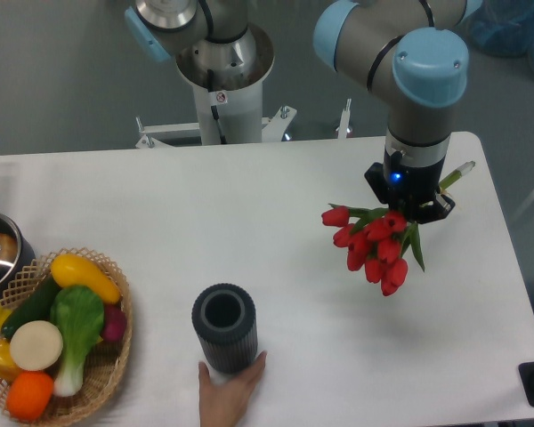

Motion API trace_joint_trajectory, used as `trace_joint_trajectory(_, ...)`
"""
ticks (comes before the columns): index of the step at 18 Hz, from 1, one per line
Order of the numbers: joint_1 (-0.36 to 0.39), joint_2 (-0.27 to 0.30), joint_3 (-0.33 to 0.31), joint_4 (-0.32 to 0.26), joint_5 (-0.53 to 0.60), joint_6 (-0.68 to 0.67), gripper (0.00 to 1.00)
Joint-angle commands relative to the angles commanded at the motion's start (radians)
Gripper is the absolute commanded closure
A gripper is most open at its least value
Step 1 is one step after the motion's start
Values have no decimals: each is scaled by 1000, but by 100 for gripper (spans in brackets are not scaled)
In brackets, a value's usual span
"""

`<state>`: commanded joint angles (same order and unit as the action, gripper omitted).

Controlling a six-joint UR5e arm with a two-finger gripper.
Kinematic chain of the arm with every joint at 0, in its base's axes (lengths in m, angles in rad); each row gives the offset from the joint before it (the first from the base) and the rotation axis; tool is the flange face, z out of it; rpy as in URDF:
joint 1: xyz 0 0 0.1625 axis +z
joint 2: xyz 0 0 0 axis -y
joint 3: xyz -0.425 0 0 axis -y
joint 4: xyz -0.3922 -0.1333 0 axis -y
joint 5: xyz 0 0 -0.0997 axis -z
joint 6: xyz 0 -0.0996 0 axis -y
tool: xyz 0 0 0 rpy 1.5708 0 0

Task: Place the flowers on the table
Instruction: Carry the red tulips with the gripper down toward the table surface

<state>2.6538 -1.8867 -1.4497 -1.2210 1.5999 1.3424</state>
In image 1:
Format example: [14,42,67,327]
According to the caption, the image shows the woven wicker basket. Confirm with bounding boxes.
[0,248,133,426]

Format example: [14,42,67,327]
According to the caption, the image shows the yellow bell pepper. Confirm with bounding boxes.
[0,338,23,383]

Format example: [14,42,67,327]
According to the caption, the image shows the bare human hand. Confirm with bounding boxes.
[198,351,268,427]

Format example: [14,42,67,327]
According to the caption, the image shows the dark ribbed cylindrical vase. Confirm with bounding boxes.
[191,283,258,375]

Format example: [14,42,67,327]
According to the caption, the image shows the blue plastic bags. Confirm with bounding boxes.
[463,1,534,73]

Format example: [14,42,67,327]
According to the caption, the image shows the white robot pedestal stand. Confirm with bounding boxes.
[134,24,353,150]

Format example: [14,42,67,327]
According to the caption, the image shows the beige round disc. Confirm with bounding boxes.
[10,320,63,371]

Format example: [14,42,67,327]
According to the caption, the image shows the green bok choy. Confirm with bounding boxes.
[50,285,104,398]

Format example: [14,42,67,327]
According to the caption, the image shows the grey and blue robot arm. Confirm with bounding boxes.
[125,1,479,223]

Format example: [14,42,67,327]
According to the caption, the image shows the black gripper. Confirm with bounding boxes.
[364,143,456,224]

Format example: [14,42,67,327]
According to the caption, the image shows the yellow squash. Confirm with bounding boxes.
[50,254,121,304]

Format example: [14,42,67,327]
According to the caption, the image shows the orange fruit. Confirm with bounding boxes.
[6,371,53,422]

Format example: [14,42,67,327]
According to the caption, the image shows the red tulip bouquet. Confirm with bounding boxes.
[321,160,475,296]

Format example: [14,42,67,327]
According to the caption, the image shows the dark green cucumber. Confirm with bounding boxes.
[0,275,61,341]

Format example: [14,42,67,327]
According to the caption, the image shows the purple radish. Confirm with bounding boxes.
[101,304,127,342]

